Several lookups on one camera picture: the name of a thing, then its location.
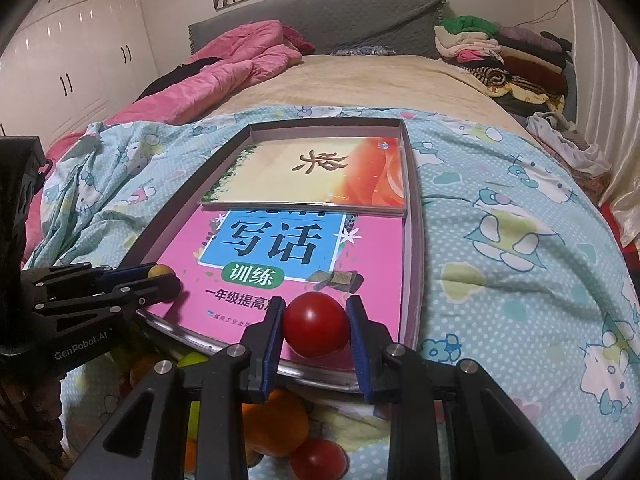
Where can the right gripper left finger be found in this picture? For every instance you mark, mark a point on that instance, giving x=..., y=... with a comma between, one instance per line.
x=146, y=437

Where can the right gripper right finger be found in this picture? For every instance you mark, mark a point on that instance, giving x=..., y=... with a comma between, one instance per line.
x=448, y=421

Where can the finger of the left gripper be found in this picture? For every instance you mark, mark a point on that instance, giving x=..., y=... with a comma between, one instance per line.
x=63, y=308
x=84, y=274

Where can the brown longan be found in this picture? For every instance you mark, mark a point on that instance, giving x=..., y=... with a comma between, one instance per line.
x=160, y=270

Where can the cherry tomato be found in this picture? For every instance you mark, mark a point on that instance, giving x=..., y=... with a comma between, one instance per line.
x=315, y=325
x=319, y=459
x=140, y=368

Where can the orange tangerine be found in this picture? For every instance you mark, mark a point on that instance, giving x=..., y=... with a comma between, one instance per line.
x=277, y=427
x=190, y=455

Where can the green mango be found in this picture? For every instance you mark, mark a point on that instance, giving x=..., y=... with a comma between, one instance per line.
x=193, y=358

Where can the pink workbook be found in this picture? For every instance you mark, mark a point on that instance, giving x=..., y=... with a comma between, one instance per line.
x=230, y=263

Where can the blue hello kitty quilt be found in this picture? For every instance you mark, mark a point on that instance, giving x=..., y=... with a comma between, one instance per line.
x=524, y=275

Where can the white wardrobe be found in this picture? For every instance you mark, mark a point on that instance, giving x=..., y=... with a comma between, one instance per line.
x=72, y=63

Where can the orange cream book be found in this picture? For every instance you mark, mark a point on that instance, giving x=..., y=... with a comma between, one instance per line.
x=361, y=172

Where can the pink quilt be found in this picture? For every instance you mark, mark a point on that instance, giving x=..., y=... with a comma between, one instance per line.
x=200, y=80

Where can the white crumpled cloth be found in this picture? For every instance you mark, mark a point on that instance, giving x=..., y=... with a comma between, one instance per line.
x=556, y=132

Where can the beige bed blanket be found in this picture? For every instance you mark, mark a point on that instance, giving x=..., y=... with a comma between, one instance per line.
x=404, y=81

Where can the pile of folded clothes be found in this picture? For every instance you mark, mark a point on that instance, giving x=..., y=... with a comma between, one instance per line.
x=523, y=71

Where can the cream curtain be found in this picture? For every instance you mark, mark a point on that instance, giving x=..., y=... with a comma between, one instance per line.
x=608, y=107

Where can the grey headboard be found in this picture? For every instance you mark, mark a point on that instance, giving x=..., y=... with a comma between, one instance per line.
x=405, y=26

